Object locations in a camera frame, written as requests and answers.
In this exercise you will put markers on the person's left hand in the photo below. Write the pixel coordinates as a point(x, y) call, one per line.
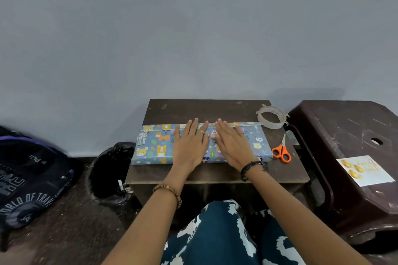
point(191, 146)

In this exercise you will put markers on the person's right hand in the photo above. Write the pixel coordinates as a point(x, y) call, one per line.
point(234, 146)

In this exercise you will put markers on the blue animal-print wrapping paper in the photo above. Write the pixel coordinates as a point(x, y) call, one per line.
point(152, 146)

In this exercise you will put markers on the clear tape roll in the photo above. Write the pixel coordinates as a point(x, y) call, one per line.
point(273, 123)

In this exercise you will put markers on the white card with gold stickers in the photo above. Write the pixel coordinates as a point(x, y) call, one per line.
point(370, 171)

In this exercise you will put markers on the person's right forearm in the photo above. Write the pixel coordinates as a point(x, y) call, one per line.
point(298, 221)

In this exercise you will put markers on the person's left forearm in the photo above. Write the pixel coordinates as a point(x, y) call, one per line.
point(146, 227)

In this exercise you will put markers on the small brown wooden table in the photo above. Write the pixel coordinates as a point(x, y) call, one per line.
point(202, 109)

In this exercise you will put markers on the black trash bin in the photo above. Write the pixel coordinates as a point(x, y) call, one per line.
point(105, 171)

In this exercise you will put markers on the teal white patterned trousers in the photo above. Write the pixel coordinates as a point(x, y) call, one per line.
point(217, 237)

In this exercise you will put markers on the brown plastic stool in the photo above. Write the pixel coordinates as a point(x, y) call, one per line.
point(342, 125)

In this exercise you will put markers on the black purple backpack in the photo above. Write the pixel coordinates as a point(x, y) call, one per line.
point(28, 181)

